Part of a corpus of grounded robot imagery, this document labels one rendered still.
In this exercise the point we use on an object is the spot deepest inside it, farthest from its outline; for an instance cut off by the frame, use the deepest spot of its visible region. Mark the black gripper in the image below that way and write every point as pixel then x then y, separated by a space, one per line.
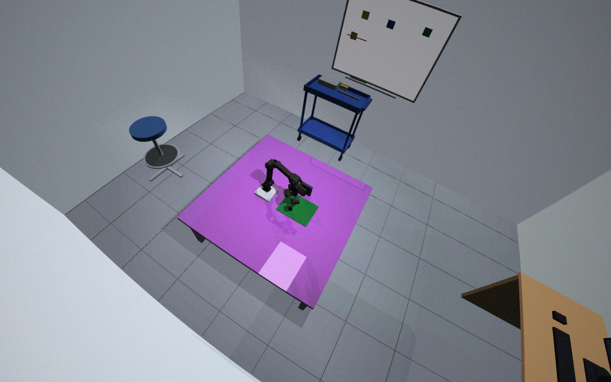
pixel 294 200

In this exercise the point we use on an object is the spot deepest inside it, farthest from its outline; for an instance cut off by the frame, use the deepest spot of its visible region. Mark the green circuit board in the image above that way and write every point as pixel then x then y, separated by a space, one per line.
pixel 301 213

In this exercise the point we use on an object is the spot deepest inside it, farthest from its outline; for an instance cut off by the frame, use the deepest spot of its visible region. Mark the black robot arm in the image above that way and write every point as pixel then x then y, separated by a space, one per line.
pixel 294 179

